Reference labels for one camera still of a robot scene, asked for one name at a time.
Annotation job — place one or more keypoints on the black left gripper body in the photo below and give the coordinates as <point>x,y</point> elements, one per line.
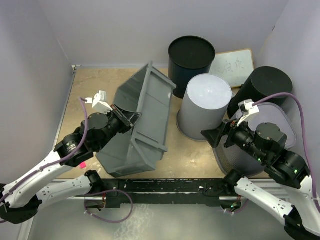
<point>116,122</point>

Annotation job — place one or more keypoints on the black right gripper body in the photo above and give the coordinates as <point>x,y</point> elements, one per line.
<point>237,135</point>

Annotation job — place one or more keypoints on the grey plastic crate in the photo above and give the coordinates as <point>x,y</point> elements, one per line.
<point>149,92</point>

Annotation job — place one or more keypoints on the grey round plastic bin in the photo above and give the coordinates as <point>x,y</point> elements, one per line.
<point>204,105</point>

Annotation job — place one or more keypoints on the black ribbed round bin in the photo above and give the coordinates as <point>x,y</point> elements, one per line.
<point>263,82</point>

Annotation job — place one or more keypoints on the dark blue round bin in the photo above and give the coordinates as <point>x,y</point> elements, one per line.
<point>189,56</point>

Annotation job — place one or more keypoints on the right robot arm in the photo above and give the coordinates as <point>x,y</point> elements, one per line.
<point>299,217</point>

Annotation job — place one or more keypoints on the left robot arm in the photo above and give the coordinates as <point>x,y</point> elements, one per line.
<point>22,199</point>

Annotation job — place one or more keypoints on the pink plastic clip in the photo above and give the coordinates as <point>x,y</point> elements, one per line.
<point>82,165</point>

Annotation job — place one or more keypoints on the yellow framed whiteboard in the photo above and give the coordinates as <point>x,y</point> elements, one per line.
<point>233,66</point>

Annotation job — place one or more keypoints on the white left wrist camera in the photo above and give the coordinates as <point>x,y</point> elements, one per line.
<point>99,102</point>

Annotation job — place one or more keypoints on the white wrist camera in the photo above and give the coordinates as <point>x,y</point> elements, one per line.
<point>248,110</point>
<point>99,102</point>

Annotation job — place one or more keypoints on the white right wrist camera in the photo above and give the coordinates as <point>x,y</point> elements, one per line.
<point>248,110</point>

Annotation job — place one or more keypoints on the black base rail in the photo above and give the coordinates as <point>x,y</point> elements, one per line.
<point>211,192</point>

